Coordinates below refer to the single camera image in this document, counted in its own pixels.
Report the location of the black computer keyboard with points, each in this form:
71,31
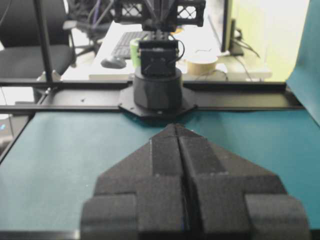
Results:
122,48

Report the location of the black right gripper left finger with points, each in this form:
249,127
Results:
141,197

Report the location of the black aluminium frame rail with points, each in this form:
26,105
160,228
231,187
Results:
107,96

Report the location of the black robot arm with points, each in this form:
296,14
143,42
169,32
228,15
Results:
157,83

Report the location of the grey computer mouse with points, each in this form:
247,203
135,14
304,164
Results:
113,63

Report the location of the tan tape roll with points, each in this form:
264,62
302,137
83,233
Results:
201,65

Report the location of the black office chair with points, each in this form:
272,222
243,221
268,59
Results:
22,55

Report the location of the black vertical frame post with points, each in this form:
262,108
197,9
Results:
43,39

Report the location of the white desk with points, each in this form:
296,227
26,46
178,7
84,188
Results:
199,44

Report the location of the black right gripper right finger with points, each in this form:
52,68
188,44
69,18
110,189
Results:
236,199

